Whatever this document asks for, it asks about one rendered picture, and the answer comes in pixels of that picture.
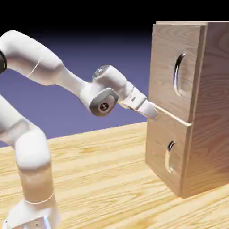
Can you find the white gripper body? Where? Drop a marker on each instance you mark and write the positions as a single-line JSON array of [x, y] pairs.
[[147, 109]]

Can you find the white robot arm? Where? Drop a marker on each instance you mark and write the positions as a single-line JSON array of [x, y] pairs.
[[53, 68]]

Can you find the large light wood door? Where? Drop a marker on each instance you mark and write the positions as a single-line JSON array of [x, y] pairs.
[[166, 71]]

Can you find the small light wood door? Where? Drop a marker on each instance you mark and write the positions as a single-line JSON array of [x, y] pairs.
[[159, 150]]

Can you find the light wood cabinet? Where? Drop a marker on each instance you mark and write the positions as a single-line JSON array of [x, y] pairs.
[[209, 107]]

